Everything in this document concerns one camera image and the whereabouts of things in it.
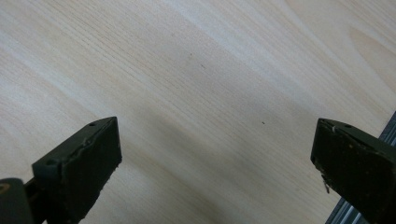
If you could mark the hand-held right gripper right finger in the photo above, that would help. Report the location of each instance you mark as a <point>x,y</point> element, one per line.
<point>355,168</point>

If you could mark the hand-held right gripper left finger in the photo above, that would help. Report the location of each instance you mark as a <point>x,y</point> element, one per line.
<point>77,168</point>

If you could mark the grey metal table edge rail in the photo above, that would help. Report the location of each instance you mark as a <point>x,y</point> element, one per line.
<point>344,214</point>

